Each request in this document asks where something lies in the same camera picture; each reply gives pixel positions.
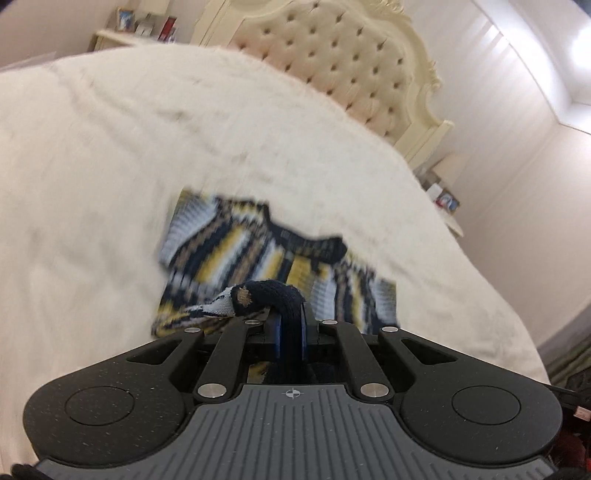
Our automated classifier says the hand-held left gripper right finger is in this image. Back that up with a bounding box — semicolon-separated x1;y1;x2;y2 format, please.
300;302;462;400

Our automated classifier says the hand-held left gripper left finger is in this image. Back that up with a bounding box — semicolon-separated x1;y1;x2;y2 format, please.
122;318;282;400

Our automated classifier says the navy yellow patterned knit sweater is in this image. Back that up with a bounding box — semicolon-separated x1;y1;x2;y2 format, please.
150;186;399;385

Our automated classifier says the cream nightstand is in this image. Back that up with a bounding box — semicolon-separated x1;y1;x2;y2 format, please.
93;28;188;52
414;156;465;238

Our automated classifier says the bed with cream blanket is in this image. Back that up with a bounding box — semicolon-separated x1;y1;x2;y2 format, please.
0;44;552;467

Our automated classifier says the green striped rug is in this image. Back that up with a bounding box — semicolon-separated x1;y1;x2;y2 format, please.
546;335;591;391

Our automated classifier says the cream tufted headboard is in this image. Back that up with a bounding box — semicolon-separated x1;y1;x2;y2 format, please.
198;0;457;172

